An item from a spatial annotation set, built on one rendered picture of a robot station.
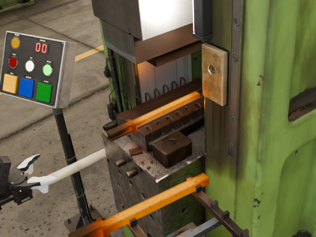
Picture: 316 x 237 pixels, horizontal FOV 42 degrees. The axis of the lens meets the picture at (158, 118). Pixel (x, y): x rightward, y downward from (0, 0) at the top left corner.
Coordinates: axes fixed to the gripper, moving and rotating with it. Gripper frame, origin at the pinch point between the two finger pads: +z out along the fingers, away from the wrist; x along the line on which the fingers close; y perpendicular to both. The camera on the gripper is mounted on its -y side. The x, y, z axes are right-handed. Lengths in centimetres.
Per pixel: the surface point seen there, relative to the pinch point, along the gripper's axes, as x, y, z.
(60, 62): -41, -13, 26
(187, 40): 7, -29, 54
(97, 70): -228, 100, 126
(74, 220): -65, 99, 20
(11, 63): -64, -9, 12
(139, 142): 3.0, 6.6, 33.0
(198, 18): 26, -44, 43
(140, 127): 2.6, 0.6, 34.3
